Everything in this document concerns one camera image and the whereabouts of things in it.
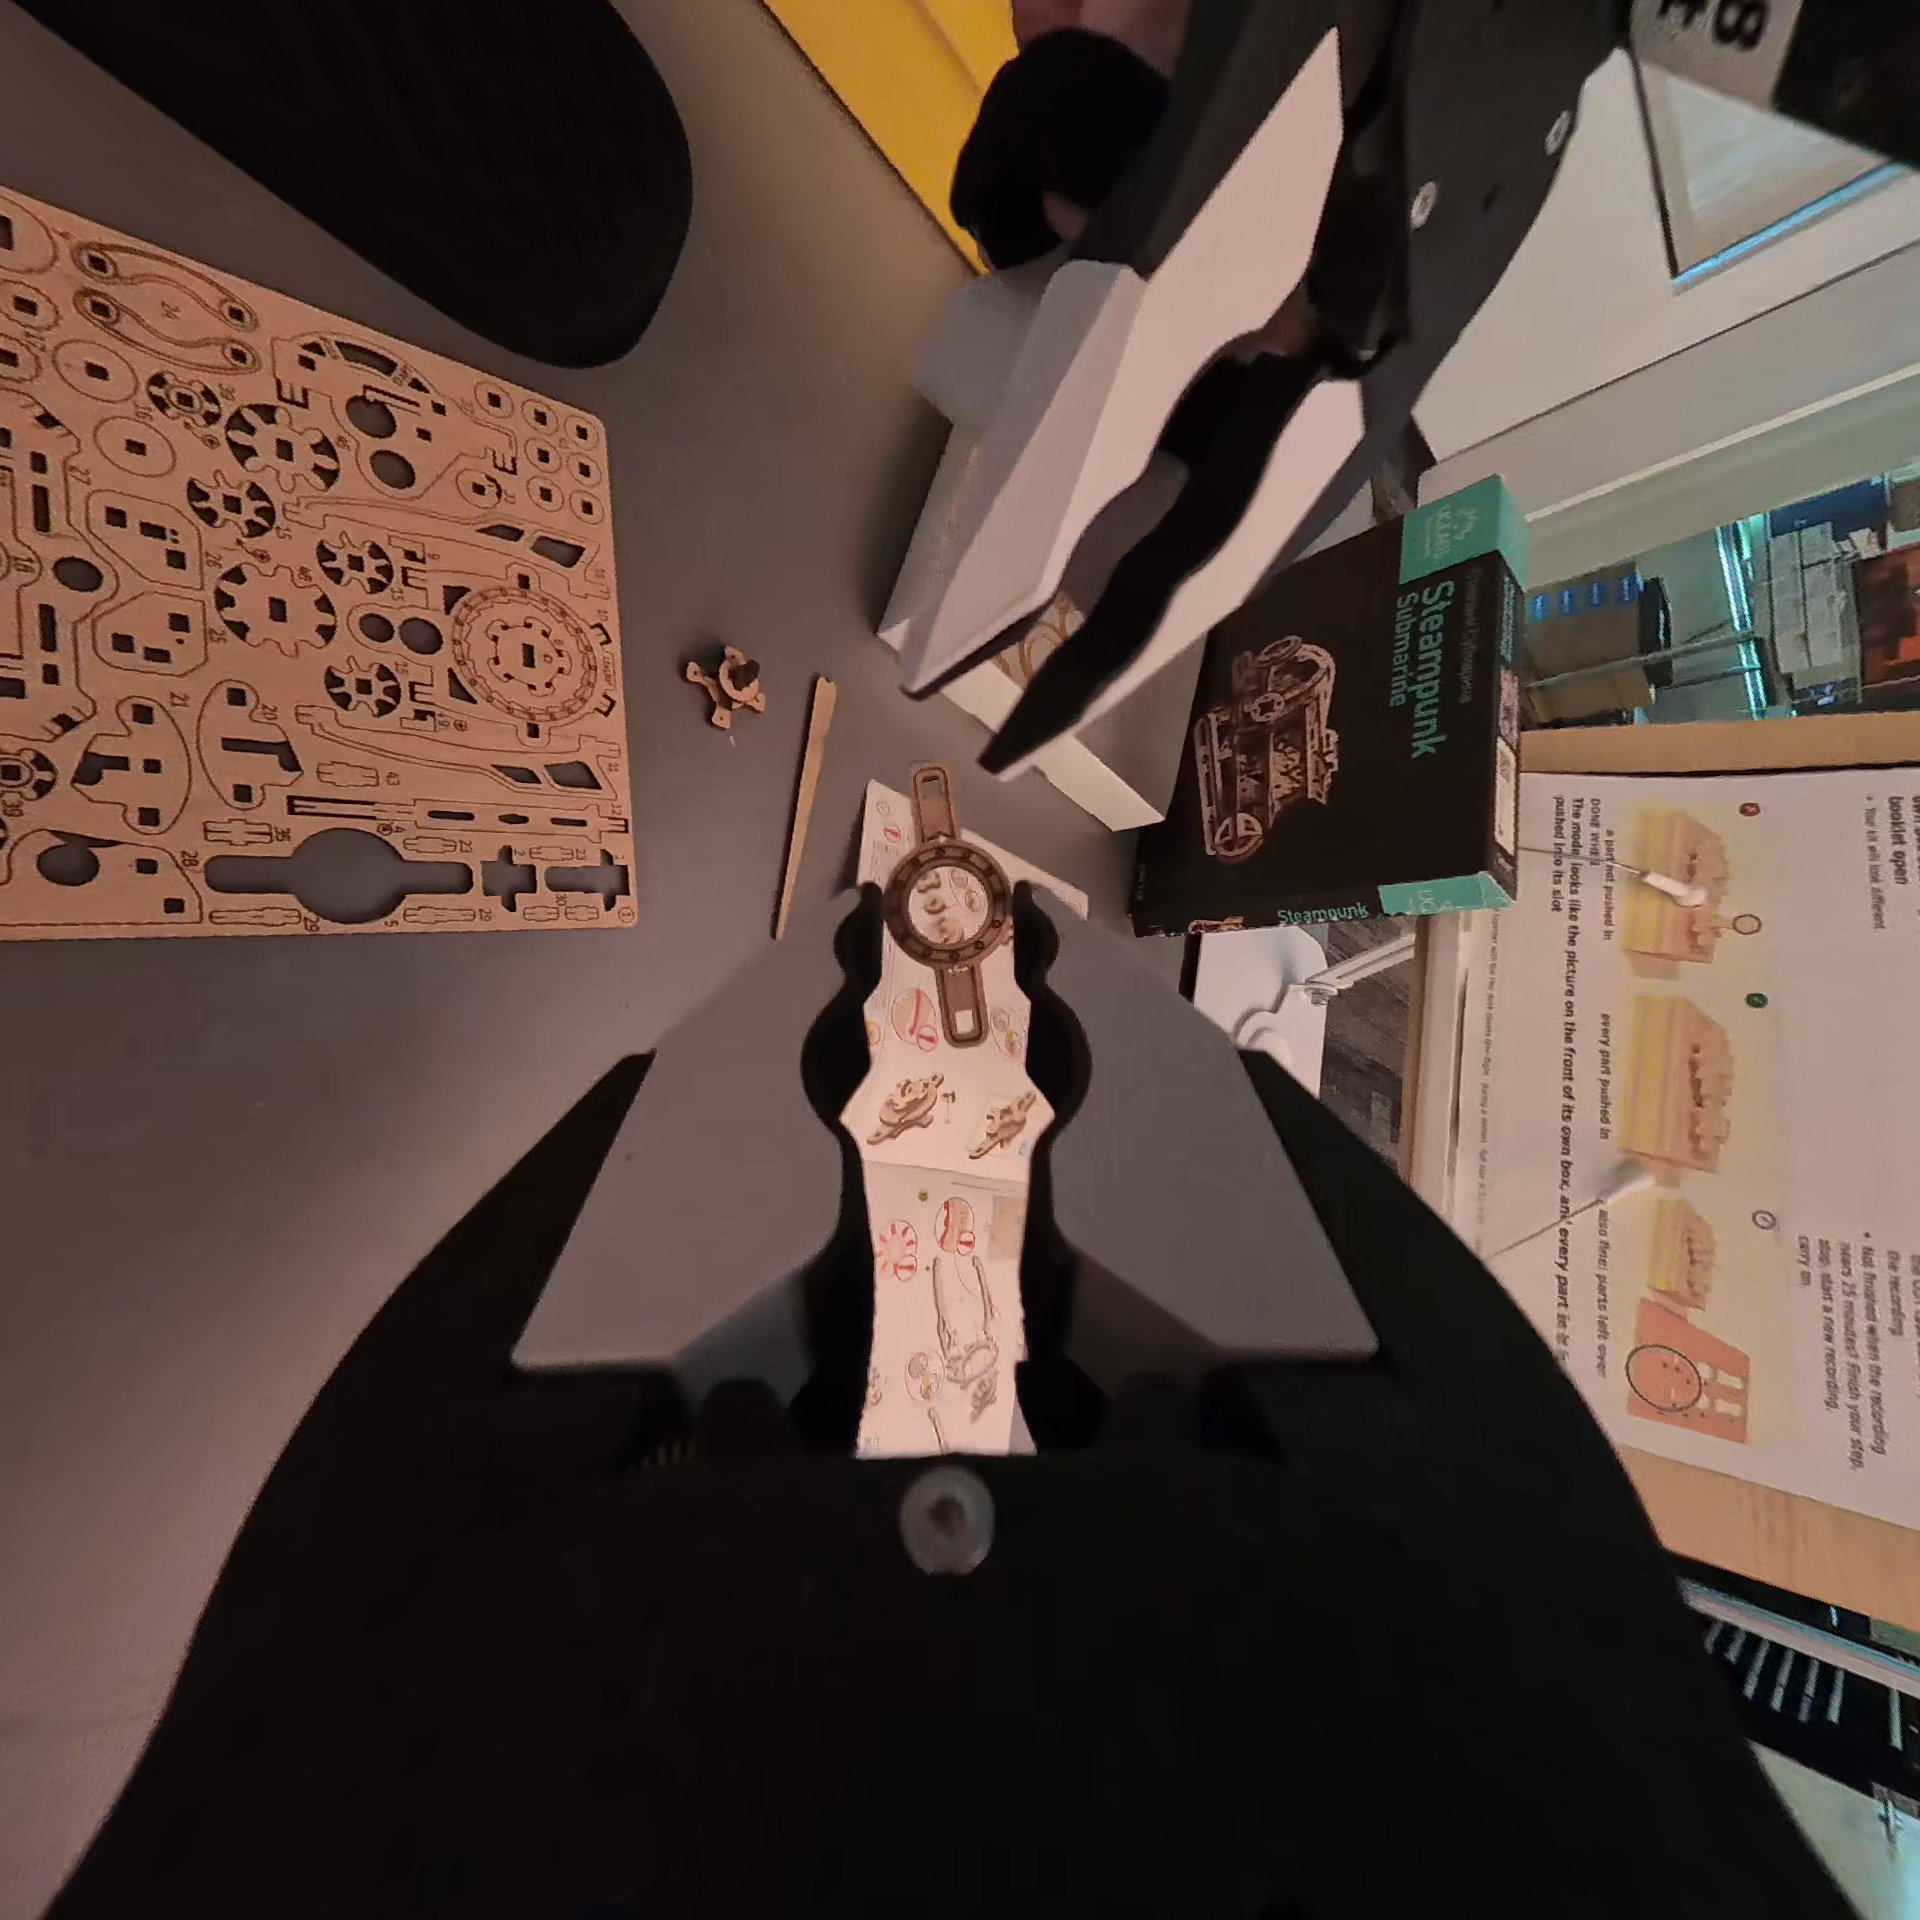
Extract person's left hand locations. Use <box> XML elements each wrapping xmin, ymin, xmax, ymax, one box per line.
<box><xmin>1017</xmin><ymin>0</ymin><xmax>1203</xmax><ymax>54</ymax></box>

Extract pile of tan rubber bands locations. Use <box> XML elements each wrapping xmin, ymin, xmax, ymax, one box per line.
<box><xmin>990</xmin><ymin>591</ymin><xmax>1089</xmax><ymax>683</ymax></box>

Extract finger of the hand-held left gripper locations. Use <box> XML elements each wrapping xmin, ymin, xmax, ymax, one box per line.
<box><xmin>979</xmin><ymin>352</ymin><xmax>1420</xmax><ymax>782</ymax></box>
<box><xmin>904</xmin><ymin>27</ymin><xmax>1347</xmax><ymax>699</ymax></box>

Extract white instruction booklet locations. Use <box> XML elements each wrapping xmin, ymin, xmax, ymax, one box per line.
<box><xmin>838</xmin><ymin>776</ymin><xmax>1091</xmax><ymax>1461</ymax></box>

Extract black chair cushion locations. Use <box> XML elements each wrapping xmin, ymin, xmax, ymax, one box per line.
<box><xmin>47</xmin><ymin>0</ymin><xmax>699</xmax><ymax>368</ymax></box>

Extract wooden parts sheet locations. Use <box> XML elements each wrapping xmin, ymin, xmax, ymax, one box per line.
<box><xmin>0</xmin><ymin>187</ymin><xmax>640</xmax><ymax>944</ymax></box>

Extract black model kit box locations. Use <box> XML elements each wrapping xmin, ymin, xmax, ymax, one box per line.
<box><xmin>1127</xmin><ymin>478</ymin><xmax>1531</xmax><ymax>940</ymax></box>

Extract wooden ring part with handle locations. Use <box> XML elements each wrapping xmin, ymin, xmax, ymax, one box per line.
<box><xmin>878</xmin><ymin>760</ymin><xmax>1024</xmax><ymax>1050</ymax></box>

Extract storage shelves with boxes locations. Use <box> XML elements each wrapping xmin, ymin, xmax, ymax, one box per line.
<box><xmin>1516</xmin><ymin>478</ymin><xmax>1920</xmax><ymax>728</ymax></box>

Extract yellow panel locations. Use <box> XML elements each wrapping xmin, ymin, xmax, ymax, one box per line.
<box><xmin>761</xmin><ymin>0</ymin><xmax>1040</xmax><ymax>274</ymax></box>

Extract white cardboard box tray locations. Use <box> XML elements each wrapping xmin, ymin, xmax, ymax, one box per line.
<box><xmin>878</xmin><ymin>269</ymin><xmax>1172</xmax><ymax>834</ymax></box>

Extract printed instruction poster board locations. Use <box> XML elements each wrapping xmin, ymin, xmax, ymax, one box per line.
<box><xmin>1401</xmin><ymin>717</ymin><xmax>1920</xmax><ymax>1630</ymax></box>

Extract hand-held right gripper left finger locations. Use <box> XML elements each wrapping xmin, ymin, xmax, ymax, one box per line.
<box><xmin>515</xmin><ymin>882</ymin><xmax>889</xmax><ymax>1424</ymax></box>

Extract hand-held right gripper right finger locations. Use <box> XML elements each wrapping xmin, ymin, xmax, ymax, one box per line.
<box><xmin>1017</xmin><ymin>882</ymin><xmax>1377</xmax><ymax>1431</ymax></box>

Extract printed instruction sheet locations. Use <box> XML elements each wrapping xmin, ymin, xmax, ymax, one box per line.
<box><xmin>1478</xmin><ymin>766</ymin><xmax>1920</xmax><ymax>1535</ymax></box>

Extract thin wooden stick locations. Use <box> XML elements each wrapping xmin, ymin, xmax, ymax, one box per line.
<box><xmin>772</xmin><ymin>675</ymin><xmax>839</xmax><ymax>941</ymax></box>

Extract white plastic object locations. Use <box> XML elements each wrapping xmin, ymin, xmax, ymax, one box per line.
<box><xmin>1191</xmin><ymin>919</ymin><xmax>1420</xmax><ymax>1104</ymax></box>

